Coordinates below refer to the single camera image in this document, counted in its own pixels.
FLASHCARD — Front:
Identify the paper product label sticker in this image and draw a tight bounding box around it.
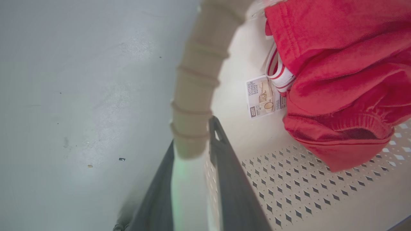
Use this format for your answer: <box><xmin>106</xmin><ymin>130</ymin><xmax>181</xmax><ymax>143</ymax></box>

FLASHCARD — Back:
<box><xmin>246</xmin><ymin>75</ymin><xmax>287</xmax><ymax>119</ymax></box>

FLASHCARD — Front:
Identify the white perforated plastic laundry basket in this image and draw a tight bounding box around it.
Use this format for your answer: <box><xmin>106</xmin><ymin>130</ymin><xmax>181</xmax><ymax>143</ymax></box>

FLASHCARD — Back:
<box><xmin>170</xmin><ymin>0</ymin><xmax>411</xmax><ymax>231</ymax></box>

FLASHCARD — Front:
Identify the red fleece garment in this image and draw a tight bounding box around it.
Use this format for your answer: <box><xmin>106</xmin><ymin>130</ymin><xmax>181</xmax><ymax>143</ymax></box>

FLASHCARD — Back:
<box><xmin>264</xmin><ymin>0</ymin><xmax>411</xmax><ymax>173</ymax></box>

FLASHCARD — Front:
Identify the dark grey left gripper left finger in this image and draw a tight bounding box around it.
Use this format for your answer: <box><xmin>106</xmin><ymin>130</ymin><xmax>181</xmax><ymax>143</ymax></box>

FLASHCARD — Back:
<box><xmin>113</xmin><ymin>140</ymin><xmax>175</xmax><ymax>231</ymax></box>

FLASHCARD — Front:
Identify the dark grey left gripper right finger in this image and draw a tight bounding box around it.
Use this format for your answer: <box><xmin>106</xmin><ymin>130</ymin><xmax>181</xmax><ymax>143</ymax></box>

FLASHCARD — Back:
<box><xmin>208</xmin><ymin>116</ymin><xmax>273</xmax><ymax>231</ymax></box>

